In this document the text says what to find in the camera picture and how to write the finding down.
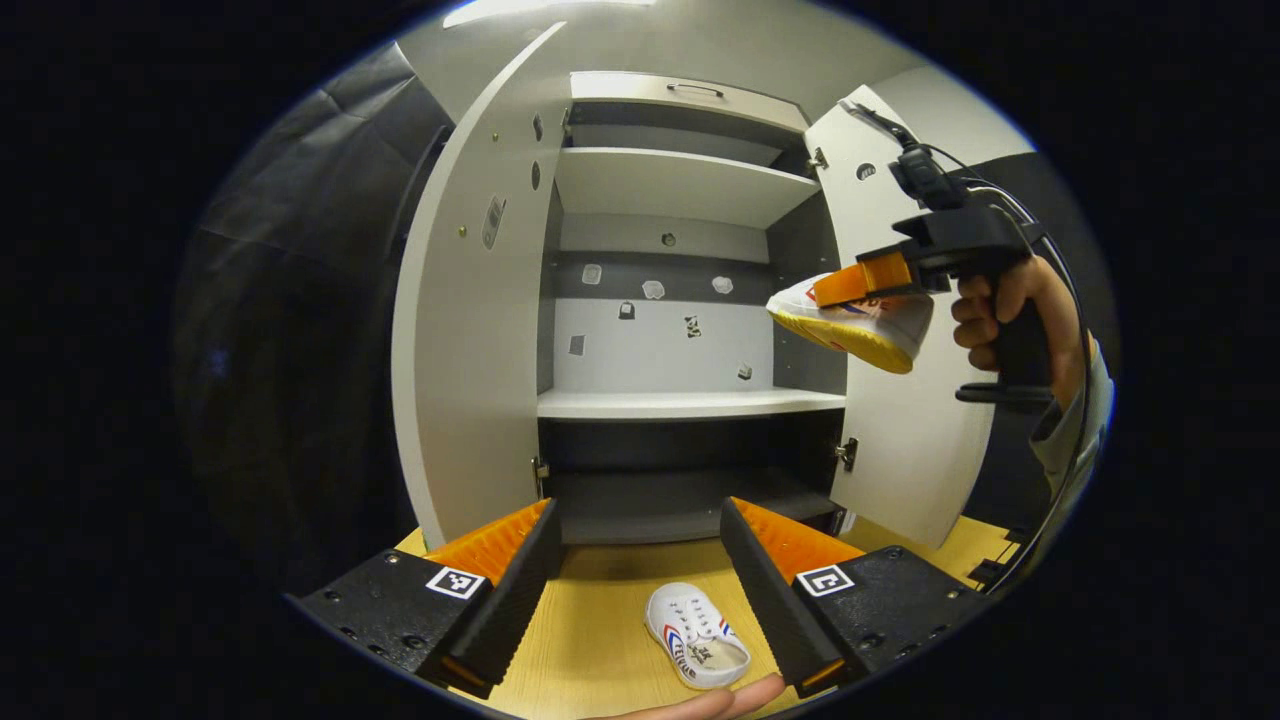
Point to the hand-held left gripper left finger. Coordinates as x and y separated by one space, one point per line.
515 600

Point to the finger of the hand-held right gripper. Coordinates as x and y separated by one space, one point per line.
870 278

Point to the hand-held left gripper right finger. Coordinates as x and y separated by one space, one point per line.
765 590

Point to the white canvas shoe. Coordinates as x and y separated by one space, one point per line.
690 620
880 340

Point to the white cabinet door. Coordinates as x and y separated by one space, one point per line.
470 350
910 440

